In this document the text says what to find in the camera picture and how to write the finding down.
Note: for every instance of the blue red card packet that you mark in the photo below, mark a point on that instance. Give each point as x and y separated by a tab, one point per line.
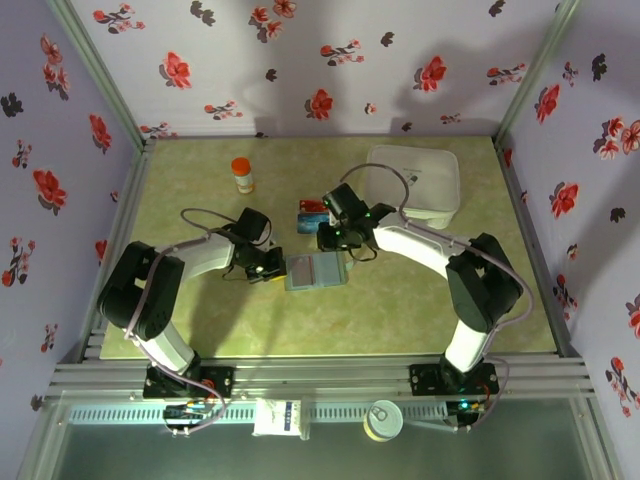
307	226

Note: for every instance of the grey card holder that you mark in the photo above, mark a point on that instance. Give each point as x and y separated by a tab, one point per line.
330	270

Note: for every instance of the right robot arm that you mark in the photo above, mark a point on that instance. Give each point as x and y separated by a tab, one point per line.
480	285

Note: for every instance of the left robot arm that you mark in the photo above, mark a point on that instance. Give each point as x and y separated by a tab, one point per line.
140	295

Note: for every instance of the white square container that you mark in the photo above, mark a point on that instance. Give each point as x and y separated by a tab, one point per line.
430	185

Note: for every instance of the orange-capped pill bottle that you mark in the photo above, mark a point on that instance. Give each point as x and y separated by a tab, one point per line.
242	167

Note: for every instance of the tin can with pull tab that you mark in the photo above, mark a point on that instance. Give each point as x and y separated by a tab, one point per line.
382	420

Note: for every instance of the white right camera bracket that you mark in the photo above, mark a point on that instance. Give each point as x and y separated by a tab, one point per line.
334	220

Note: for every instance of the white camera bracket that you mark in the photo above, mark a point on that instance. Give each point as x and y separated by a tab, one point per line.
273	243
334	220

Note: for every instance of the white left camera bracket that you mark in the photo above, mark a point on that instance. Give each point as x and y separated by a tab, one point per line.
273	243

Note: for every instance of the aluminium long frame rail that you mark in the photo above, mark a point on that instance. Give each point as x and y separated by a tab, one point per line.
325	372

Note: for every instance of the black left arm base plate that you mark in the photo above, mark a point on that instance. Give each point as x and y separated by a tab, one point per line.
220	380

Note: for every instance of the aluminium side frame rail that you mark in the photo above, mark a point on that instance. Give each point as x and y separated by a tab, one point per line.
129	210
531	225

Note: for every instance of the white box on rail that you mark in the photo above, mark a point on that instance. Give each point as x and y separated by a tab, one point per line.
270	417

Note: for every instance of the grey metal bracket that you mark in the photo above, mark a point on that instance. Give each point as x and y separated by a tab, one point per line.
305	420

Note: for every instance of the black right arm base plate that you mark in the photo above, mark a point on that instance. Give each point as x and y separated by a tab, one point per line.
425	377

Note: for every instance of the aluminium corner post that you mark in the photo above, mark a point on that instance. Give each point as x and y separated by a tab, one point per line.
100	75
534	75

